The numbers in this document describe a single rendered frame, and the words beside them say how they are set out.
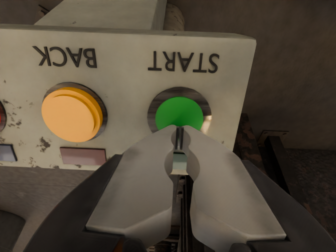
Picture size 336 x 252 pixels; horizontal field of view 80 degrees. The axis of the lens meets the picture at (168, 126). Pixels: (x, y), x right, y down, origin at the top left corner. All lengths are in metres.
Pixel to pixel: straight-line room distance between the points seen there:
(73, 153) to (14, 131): 0.05
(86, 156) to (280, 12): 0.73
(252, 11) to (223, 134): 0.65
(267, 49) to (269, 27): 0.08
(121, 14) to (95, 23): 0.03
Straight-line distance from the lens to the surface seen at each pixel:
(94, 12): 0.23
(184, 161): 0.16
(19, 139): 0.20
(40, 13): 0.85
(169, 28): 0.56
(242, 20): 0.78
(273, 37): 0.83
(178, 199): 1.65
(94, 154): 0.17
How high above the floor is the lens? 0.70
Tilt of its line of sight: 42 degrees down
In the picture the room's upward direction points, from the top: 177 degrees counter-clockwise
